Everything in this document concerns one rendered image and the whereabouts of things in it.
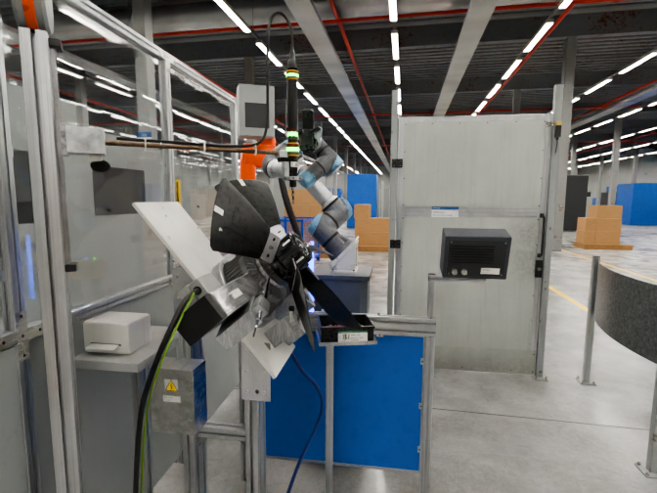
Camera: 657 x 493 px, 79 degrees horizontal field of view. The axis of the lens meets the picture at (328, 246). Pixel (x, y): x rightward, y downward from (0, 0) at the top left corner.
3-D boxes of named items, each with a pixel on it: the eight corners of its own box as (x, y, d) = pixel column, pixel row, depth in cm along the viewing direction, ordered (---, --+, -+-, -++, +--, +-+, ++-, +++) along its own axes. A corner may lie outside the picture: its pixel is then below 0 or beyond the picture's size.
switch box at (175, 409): (166, 417, 139) (163, 356, 136) (207, 421, 137) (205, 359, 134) (152, 431, 130) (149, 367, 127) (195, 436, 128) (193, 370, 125)
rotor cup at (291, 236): (256, 261, 127) (286, 236, 124) (260, 246, 140) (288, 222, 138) (286, 291, 131) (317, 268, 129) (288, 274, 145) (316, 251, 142)
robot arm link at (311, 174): (248, 163, 208) (301, 172, 170) (264, 152, 211) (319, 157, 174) (260, 182, 214) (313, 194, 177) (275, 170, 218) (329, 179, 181)
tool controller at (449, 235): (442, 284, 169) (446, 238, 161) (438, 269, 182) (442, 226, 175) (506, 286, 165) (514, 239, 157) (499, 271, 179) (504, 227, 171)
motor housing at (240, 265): (250, 332, 127) (281, 307, 125) (204, 276, 127) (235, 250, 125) (271, 311, 150) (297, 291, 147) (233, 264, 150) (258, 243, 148)
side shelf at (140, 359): (69, 368, 129) (68, 359, 129) (138, 332, 164) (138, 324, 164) (138, 373, 125) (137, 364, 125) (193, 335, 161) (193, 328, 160)
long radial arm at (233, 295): (223, 292, 130) (249, 271, 128) (238, 311, 130) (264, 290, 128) (177, 319, 101) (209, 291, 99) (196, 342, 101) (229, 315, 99)
